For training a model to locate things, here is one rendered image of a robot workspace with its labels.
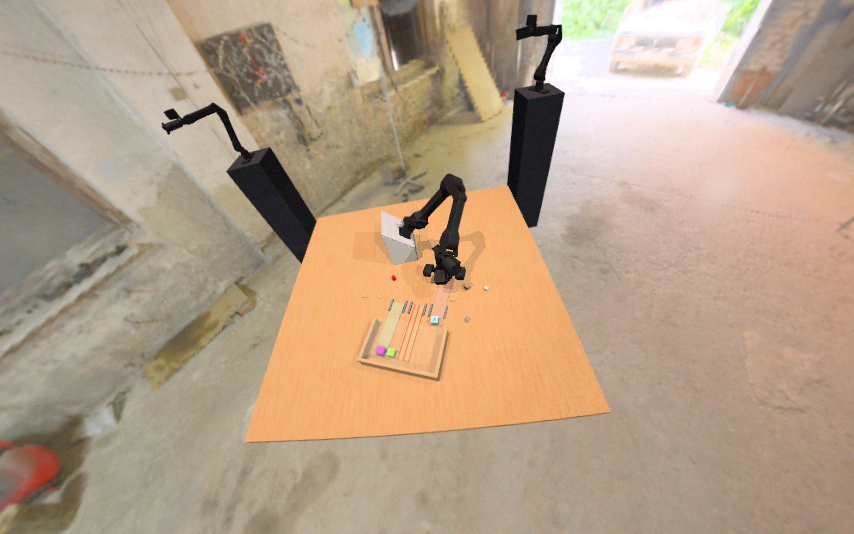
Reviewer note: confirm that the tan open-top box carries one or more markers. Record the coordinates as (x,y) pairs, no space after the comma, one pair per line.
(403,347)

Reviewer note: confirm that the pink strip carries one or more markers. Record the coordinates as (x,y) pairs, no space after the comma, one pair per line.
(441,301)

